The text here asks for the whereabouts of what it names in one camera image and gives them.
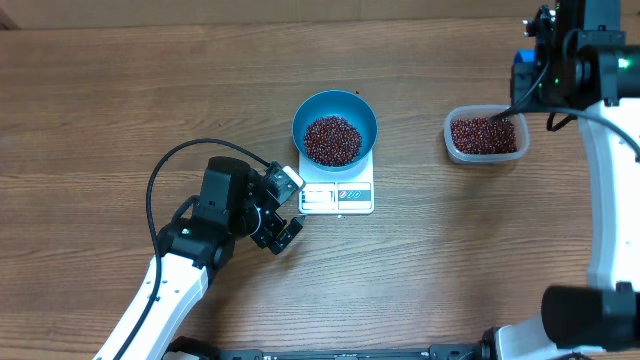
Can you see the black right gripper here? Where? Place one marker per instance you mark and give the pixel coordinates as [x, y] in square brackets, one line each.
[530, 107]

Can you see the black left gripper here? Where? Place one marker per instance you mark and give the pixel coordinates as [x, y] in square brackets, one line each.
[274, 223]

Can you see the blue plastic measuring scoop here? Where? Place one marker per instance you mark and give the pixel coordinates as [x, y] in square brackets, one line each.
[525, 56]

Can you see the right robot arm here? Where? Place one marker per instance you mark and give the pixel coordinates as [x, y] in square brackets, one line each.
[582, 70]

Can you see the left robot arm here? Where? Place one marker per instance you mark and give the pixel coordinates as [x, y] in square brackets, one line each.
[235, 202]

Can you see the white digital kitchen scale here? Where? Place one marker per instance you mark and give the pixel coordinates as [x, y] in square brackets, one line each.
[345, 192]

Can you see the teal round bowl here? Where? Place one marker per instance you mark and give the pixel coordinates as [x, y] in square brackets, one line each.
[338, 103]

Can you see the red adzuki beans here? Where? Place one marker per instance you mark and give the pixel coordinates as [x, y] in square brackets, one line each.
[334, 142]

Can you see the clear plastic food container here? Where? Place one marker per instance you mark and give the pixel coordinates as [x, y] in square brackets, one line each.
[486, 156]

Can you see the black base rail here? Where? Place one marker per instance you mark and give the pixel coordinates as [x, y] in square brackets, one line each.
[345, 354]

